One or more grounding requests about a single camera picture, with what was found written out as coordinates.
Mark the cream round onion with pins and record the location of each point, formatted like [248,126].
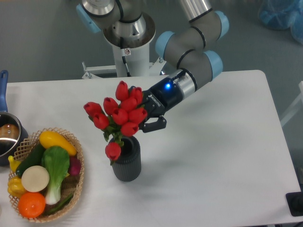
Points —
[35,179]

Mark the red tulip bouquet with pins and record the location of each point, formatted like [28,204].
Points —
[117,117]

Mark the black device at edge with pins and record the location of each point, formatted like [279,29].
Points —
[295,203]

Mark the orange fruit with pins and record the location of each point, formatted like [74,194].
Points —
[31,204]

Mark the yellow squash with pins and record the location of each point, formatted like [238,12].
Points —
[51,138]

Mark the blue saucepan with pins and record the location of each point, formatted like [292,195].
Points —
[12,133]

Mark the woven wicker basket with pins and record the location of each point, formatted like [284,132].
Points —
[71,186]

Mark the white frame at right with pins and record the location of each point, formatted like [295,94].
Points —
[293,108]

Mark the green chili pepper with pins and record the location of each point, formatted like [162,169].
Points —
[59,206]

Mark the dark grey ribbed vase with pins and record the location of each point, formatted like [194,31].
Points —
[128,166]

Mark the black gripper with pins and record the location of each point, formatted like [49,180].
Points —
[157,100]

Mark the yellow bell pepper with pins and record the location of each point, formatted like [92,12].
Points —
[15,187]

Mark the green cucumber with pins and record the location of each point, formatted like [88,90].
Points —
[33,159]

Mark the blue plastic bag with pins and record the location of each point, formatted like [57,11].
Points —
[283,15]

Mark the purple red onion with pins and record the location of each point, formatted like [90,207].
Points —
[75,166]

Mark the green bok choy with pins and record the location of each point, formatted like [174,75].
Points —
[56,161]

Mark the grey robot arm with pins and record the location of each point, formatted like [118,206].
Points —
[187,52]

